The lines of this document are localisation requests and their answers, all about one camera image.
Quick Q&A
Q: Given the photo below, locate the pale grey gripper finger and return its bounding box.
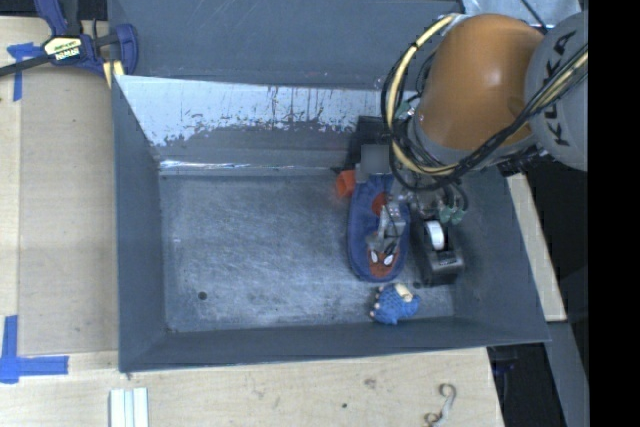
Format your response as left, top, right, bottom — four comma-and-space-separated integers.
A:
366, 220, 405, 257
377, 203, 402, 242

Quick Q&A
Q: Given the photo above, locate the blue slipper with red mask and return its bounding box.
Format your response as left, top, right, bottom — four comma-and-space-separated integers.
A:
345, 171, 413, 284

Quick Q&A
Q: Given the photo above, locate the small orange block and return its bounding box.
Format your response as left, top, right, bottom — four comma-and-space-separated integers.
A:
334, 168, 358, 202

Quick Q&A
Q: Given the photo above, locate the black tape dispenser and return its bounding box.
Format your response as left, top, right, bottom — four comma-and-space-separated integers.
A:
409, 209, 467, 288

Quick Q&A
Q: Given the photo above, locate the blue knitted toy animal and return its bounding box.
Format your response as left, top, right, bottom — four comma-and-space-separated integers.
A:
368, 281, 422, 327

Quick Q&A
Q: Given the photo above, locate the grey metal bin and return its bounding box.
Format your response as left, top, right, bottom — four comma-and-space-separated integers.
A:
105, 0, 552, 374

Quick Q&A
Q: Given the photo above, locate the small metal hook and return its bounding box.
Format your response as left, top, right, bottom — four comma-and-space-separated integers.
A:
422, 381, 459, 427

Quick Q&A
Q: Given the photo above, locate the pale wood flat board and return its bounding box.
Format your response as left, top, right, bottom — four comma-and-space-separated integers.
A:
16, 67, 121, 357

